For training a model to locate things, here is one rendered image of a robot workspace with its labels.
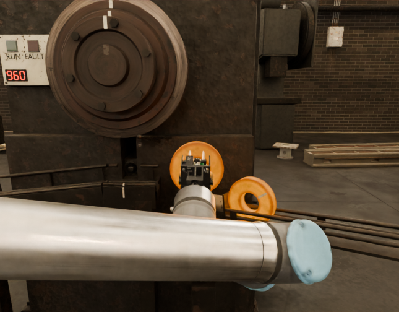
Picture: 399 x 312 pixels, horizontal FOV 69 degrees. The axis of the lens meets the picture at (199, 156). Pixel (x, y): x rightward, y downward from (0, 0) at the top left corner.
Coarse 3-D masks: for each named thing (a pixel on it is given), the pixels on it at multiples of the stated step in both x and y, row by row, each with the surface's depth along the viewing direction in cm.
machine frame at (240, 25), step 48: (0, 0) 106; (48, 0) 106; (192, 0) 105; (240, 0) 105; (192, 48) 109; (240, 48) 109; (48, 96) 114; (192, 96) 113; (240, 96) 113; (48, 144) 113; (96, 144) 112; (144, 144) 112; (240, 144) 111; (48, 288) 127; (96, 288) 127
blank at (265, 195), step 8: (248, 176) 92; (240, 184) 91; (248, 184) 89; (256, 184) 88; (264, 184) 88; (232, 192) 93; (240, 192) 92; (248, 192) 90; (256, 192) 88; (264, 192) 87; (272, 192) 88; (232, 200) 94; (240, 200) 93; (264, 200) 87; (272, 200) 86; (232, 208) 95; (240, 208) 93; (248, 208) 94; (264, 208) 88; (272, 208) 86; (248, 216) 92
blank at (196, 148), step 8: (184, 144) 84; (192, 144) 81; (200, 144) 81; (208, 144) 83; (176, 152) 82; (184, 152) 82; (192, 152) 82; (200, 152) 82; (208, 152) 82; (216, 152) 82; (176, 160) 82; (208, 160) 82; (216, 160) 82; (176, 168) 83; (216, 168) 83; (176, 176) 83; (216, 176) 83; (176, 184) 84; (216, 184) 84
